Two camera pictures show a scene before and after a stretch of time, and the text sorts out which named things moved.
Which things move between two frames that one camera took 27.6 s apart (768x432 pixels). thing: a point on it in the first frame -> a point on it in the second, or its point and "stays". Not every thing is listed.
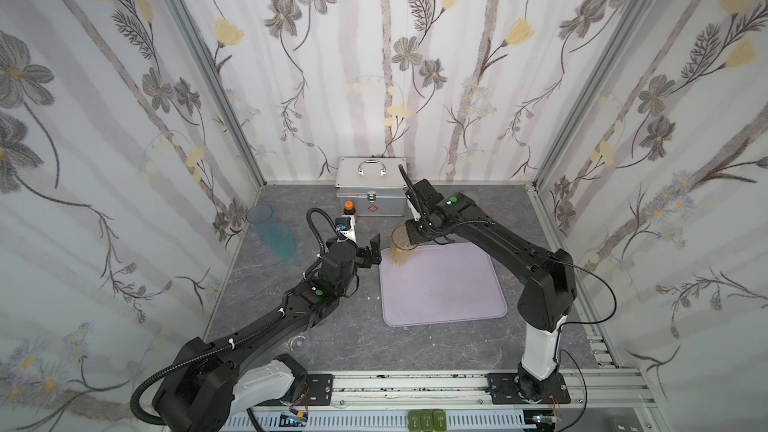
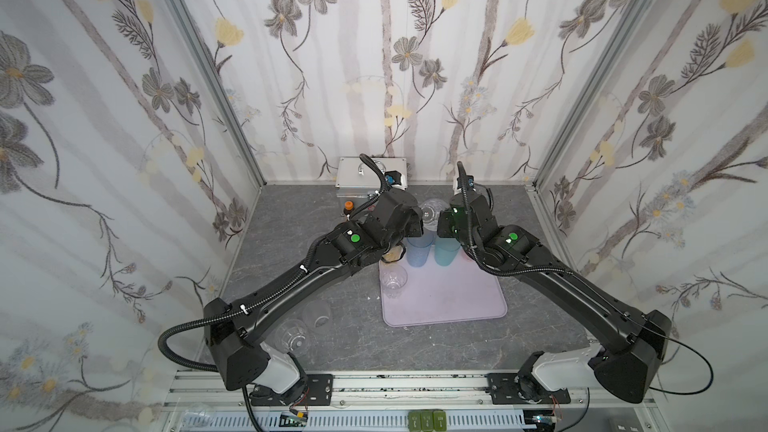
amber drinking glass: [400, 246] stays
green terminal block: [430, 420] stays
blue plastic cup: [276, 235] -> [418, 247]
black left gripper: [365, 250] -> [405, 239]
